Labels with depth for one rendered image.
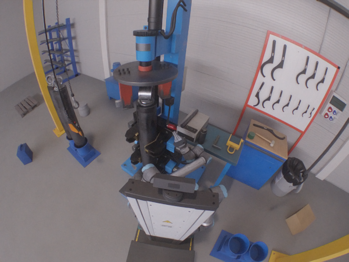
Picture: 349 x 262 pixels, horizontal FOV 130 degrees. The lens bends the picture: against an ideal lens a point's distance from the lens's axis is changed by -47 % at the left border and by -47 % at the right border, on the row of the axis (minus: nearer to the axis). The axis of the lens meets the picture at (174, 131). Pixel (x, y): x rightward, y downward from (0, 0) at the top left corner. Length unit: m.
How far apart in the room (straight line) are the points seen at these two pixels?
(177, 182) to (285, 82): 2.81
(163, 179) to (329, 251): 1.96
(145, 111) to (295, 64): 2.57
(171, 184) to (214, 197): 0.18
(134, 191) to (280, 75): 2.87
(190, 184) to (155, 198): 0.14
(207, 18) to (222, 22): 0.30
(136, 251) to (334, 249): 1.97
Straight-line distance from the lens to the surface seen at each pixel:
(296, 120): 3.39
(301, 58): 3.02
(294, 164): 3.12
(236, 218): 2.62
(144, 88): 1.43
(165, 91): 1.49
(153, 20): 1.33
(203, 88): 3.43
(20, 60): 11.55
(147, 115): 1.51
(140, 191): 0.56
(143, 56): 1.27
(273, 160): 2.45
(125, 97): 1.40
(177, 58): 1.63
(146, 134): 1.67
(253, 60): 3.01
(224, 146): 1.79
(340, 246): 2.02
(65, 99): 2.37
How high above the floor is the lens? 2.29
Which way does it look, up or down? 43 degrees down
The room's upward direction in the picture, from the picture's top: 6 degrees clockwise
